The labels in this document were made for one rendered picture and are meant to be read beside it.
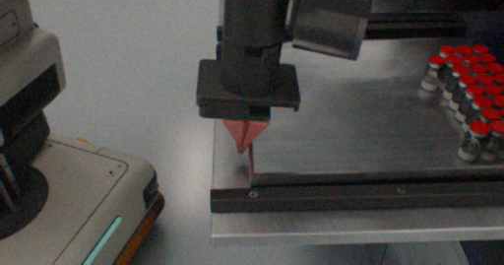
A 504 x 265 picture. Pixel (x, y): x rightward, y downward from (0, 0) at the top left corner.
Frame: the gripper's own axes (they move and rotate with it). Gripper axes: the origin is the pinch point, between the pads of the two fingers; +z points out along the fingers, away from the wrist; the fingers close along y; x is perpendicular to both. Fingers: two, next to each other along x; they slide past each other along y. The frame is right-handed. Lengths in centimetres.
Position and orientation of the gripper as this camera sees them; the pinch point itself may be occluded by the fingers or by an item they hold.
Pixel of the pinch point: (241, 144)
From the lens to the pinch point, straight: 53.3
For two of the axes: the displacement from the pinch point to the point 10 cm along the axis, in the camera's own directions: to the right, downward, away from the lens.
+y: 10.0, 0.5, 0.7
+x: -0.2, -6.6, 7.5
